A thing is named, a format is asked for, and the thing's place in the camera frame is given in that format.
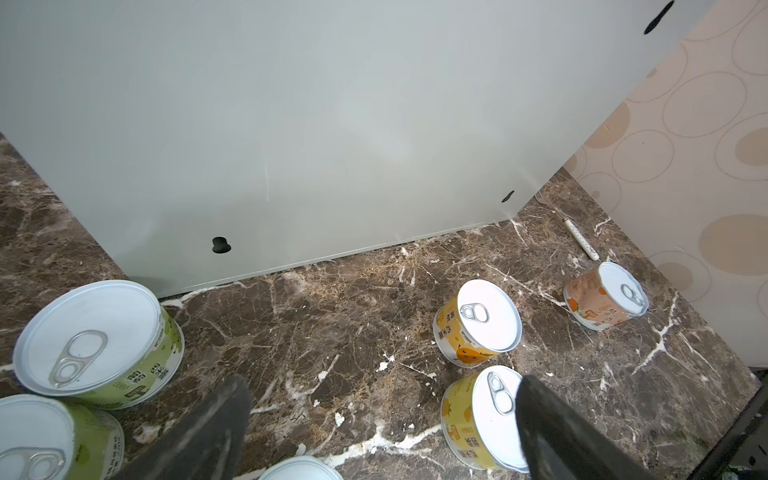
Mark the yellow can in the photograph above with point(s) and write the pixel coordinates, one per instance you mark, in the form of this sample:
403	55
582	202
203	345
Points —
476	325
479	423

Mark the black base frame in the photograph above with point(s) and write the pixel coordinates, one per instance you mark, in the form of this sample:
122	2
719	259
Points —
742	451

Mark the green can lower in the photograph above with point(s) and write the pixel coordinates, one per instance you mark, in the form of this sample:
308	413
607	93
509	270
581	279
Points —
43	438

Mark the grey metal cabinet box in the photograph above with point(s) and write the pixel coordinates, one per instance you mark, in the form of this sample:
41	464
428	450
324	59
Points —
200	142

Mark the green can upper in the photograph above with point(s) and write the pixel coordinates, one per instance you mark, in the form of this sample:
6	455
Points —
110	344

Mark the brown orange can front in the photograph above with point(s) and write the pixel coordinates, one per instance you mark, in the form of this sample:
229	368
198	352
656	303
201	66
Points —
606	296

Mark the teal can upper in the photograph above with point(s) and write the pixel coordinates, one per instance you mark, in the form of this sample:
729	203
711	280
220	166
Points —
301	468

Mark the green can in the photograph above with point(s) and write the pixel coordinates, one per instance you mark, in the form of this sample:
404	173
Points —
43	438
110	344

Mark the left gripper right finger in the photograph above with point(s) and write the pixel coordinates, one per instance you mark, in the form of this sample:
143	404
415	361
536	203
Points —
559	444

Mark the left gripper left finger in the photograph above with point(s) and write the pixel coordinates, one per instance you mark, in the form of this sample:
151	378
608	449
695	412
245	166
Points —
206	443

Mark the white handled fork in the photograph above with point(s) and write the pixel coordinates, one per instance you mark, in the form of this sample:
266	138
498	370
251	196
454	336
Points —
581	240

